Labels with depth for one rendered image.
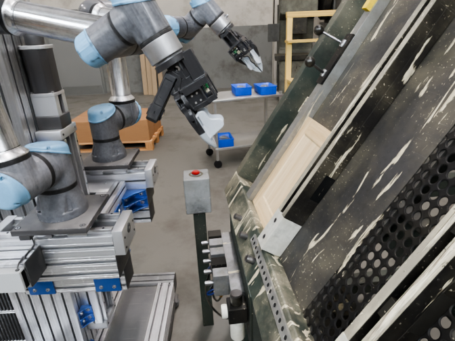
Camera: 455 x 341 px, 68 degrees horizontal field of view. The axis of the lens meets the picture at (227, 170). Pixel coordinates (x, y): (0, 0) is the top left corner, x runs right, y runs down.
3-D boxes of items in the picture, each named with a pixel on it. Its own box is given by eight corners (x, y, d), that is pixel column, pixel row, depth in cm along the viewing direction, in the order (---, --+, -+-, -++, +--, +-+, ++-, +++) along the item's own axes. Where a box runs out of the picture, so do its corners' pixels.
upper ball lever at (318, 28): (342, 51, 125) (311, 33, 128) (349, 41, 124) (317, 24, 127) (342, 49, 121) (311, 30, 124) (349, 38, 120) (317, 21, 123)
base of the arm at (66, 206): (28, 224, 101) (18, 195, 98) (51, 200, 115) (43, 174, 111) (78, 221, 101) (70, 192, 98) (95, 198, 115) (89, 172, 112)
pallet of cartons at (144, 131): (164, 132, 565) (161, 105, 548) (158, 149, 481) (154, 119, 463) (87, 137, 557) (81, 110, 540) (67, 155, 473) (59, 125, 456)
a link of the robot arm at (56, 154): (84, 176, 109) (76, 135, 103) (57, 194, 97) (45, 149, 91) (52, 174, 111) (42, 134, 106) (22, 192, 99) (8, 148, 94)
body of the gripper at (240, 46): (237, 64, 128) (215, 39, 124) (240, 58, 135) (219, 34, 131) (252, 51, 125) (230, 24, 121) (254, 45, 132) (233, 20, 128)
